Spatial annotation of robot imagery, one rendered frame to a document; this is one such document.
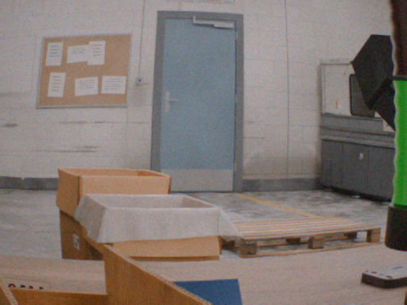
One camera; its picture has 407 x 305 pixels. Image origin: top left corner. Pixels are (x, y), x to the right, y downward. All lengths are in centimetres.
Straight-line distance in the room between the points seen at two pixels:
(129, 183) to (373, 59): 397
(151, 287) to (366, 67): 20
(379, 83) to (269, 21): 1140
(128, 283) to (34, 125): 1063
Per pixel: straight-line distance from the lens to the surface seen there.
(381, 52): 59
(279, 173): 1202
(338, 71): 1161
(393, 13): 24
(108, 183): 451
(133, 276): 63
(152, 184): 458
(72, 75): 1131
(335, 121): 1167
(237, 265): 105
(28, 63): 1125
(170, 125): 1155
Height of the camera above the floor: 108
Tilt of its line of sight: 3 degrees down
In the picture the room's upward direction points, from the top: 1 degrees clockwise
